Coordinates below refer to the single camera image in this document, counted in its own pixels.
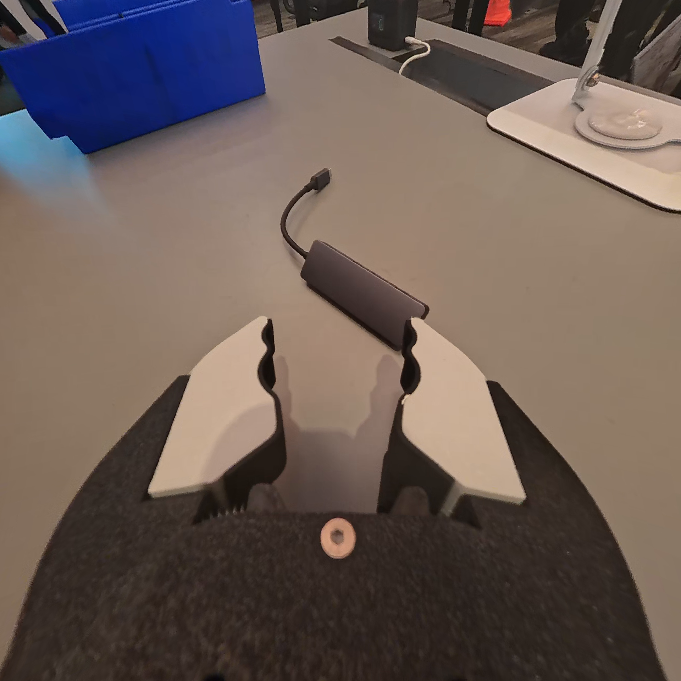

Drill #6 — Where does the grey fabric panel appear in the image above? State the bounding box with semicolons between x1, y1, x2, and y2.
633;27;681;96

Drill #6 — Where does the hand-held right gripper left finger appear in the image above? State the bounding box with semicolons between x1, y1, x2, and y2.
147;315;288;519

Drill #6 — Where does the white metal stand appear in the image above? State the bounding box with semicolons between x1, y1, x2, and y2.
487;0;681;215

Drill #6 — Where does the black table cable channel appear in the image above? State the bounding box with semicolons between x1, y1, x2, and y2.
329;36;554;117

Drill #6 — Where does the dark slim usb hub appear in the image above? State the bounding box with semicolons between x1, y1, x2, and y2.
278;167;430;352

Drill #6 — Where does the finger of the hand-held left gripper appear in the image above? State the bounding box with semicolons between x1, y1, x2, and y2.
11;0;69;38

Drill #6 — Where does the blue plastic bin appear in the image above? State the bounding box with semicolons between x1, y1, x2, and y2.
0;0;267;155

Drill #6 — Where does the thin white cable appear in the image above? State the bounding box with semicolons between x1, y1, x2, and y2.
398;36;431;75

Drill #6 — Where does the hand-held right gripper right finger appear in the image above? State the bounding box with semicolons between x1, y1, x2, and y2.
378;317;527;519

